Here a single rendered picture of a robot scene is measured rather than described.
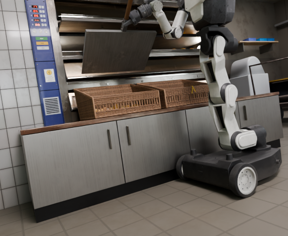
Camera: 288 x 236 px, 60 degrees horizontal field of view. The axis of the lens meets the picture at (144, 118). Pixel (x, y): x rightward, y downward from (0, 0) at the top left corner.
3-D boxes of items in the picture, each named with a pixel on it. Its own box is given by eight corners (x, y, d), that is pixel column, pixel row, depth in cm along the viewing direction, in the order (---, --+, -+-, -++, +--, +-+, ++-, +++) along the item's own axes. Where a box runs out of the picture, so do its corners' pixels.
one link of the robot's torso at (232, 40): (226, 55, 193) (223, 32, 192) (240, 50, 182) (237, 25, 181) (199, 56, 180) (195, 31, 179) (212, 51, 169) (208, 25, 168)
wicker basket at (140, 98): (76, 121, 215) (72, 88, 214) (134, 112, 242) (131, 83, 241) (94, 119, 172) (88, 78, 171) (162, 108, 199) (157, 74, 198)
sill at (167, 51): (61, 57, 219) (60, 53, 219) (215, 53, 302) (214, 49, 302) (62, 55, 213) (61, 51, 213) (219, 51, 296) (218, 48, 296)
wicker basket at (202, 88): (139, 111, 243) (134, 83, 242) (185, 104, 270) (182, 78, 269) (166, 108, 200) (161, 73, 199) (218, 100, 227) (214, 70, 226)
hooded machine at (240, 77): (252, 114, 708) (245, 60, 702) (273, 113, 651) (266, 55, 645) (232, 118, 671) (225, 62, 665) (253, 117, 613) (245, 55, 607)
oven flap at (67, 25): (61, 20, 199) (58, 32, 217) (225, 25, 282) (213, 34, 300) (61, 17, 200) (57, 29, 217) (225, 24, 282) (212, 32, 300)
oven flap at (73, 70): (67, 81, 214) (62, 61, 219) (221, 69, 296) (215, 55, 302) (68, 78, 210) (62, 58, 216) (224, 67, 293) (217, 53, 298)
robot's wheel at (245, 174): (255, 181, 159) (243, 155, 154) (262, 183, 154) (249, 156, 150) (237, 202, 151) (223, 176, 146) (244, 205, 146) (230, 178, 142)
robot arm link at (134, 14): (136, 29, 176) (150, 20, 175) (131, 18, 167) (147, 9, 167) (129, 19, 182) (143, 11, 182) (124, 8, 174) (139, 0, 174)
